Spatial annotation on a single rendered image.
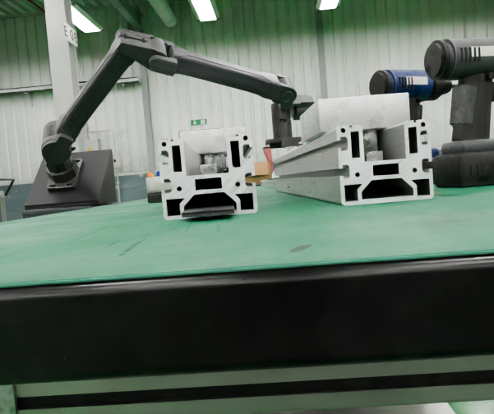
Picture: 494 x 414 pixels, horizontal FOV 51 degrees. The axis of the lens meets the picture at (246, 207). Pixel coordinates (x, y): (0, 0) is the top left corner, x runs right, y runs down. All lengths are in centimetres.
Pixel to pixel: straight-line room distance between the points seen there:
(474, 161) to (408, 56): 1226
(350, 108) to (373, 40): 1228
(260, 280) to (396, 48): 1279
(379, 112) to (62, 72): 736
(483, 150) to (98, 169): 112
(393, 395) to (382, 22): 1280
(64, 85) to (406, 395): 763
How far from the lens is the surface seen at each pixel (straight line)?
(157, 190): 120
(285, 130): 153
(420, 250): 23
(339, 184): 56
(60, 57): 794
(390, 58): 1290
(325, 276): 21
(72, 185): 157
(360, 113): 64
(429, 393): 34
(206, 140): 87
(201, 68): 140
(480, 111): 84
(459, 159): 80
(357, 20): 1297
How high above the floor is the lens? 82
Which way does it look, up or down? 3 degrees down
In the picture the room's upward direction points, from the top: 5 degrees counter-clockwise
